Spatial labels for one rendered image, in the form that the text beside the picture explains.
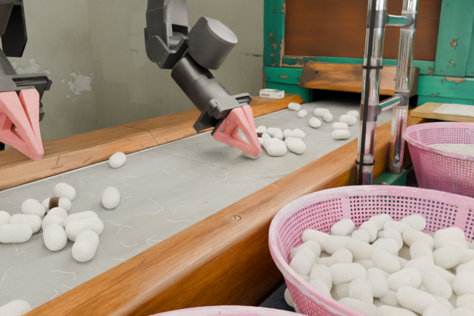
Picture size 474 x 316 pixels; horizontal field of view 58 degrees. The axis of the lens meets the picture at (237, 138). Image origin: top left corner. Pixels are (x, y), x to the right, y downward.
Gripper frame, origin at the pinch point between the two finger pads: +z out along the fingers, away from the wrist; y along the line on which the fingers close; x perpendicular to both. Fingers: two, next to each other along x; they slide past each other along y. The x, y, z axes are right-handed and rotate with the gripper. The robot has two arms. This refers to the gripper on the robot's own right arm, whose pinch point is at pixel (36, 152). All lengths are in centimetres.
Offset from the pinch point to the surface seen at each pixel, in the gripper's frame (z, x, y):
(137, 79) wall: -117, 122, 158
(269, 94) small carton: -10, 12, 75
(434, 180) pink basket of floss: 31, -15, 47
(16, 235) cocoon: 8.5, 0.7, -6.0
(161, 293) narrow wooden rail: 22.6, -12.7, -5.1
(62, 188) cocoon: 3.4, 4.0, 2.8
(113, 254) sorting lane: 16.1, -4.4, -1.5
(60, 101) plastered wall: -138, 159, 128
